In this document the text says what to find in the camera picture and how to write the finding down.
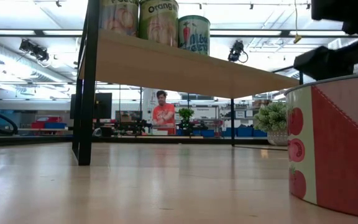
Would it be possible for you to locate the white wall sign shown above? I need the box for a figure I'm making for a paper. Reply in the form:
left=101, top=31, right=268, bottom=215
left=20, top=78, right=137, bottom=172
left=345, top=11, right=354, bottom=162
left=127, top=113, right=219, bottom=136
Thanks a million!
left=194, top=105, right=220, bottom=121

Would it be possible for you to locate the black background monitor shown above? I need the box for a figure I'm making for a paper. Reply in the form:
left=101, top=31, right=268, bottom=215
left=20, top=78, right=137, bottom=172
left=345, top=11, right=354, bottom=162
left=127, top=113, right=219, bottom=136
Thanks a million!
left=70, top=92, right=113, bottom=121

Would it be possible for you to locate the oranges tin can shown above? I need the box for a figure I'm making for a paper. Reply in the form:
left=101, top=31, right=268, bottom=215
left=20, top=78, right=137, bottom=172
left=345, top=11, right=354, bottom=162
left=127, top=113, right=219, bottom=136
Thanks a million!
left=137, top=0, right=180, bottom=48

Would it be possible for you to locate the red storage bin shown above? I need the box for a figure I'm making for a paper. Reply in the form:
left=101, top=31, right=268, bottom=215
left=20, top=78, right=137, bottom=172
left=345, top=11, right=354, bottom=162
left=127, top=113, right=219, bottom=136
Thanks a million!
left=30, top=116, right=64, bottom=130

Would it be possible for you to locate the yellow hanging cord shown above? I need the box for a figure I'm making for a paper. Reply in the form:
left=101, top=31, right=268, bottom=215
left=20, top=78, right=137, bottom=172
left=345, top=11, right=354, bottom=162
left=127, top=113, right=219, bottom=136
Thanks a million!
left=293, top=0, right=303, bottom=44

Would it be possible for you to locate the wooden shelf with black legs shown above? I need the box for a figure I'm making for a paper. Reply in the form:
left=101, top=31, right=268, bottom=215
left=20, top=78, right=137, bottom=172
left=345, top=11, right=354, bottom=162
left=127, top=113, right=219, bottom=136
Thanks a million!
left=71, top=0, right=304, bottom=166

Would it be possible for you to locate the red tomato tin can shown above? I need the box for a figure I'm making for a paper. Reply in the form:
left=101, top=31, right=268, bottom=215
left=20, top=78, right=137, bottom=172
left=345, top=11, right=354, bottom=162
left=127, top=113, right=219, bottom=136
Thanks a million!
left=284, top=72, right=358, bottom=220

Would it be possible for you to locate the peaches tin can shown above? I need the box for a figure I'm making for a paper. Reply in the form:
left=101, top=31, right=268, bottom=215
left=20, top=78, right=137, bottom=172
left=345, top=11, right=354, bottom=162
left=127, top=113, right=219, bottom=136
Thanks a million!
left=99, top=0, right=140, bottom=37

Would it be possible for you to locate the small green background plant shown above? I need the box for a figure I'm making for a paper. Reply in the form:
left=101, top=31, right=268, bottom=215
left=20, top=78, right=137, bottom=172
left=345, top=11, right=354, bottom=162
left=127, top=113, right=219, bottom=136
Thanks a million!
left=177, top=107, right=196, bottom=131

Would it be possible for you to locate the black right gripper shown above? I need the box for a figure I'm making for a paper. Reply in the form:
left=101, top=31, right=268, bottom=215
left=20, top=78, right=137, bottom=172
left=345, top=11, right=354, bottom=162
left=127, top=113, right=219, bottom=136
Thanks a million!
left=293, top=0, right=358, bottom=81

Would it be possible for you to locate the green plant in white pot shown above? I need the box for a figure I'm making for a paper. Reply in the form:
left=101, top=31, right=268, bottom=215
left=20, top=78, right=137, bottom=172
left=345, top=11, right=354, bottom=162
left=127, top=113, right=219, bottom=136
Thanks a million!
left=252, top=101, right=289, bottom=147

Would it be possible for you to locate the mixed vegetables tin can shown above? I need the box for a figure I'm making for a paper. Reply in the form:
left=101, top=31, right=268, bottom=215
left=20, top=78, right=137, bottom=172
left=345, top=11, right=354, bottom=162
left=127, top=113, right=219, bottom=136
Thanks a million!
left=177, top=14, right=211, bottom=57

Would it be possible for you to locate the person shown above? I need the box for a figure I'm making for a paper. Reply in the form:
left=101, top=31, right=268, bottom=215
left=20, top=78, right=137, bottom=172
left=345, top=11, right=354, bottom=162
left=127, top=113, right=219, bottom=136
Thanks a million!
left=152, top=90, right=177, bottom=136

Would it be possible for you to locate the black aluminium rig frame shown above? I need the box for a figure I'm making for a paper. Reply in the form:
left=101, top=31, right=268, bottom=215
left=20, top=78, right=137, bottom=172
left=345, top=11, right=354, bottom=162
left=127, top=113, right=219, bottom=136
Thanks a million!
left=0, top=134, right=291, bottom=147

